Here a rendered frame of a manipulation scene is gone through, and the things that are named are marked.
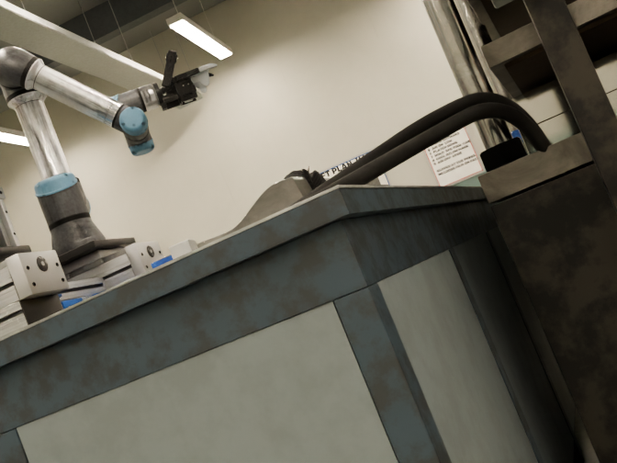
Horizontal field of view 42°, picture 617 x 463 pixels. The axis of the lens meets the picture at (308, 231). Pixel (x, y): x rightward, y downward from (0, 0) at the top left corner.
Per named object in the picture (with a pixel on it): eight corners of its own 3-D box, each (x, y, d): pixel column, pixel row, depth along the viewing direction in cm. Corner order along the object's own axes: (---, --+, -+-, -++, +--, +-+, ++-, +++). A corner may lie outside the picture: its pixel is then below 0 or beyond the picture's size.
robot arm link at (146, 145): (129, 151, 234) (116, 117, 235) (132, 160, 245) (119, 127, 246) (155, 141, 235) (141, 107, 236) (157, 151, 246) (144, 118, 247)
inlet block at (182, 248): (129, 298, 135) (117, 268, 135) (138, 297, 140) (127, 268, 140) (199, 268, 134) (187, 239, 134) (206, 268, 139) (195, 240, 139)
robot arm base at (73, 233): (43, 265, 217) (30, 231, 217) (74, 262, 231) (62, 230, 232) (89, 243, 213) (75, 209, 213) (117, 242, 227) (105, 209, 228)
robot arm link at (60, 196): (44, 225, 216) (26, 178, 217) (52, 231, 229) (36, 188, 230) (86, 208, 218) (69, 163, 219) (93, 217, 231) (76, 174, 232)
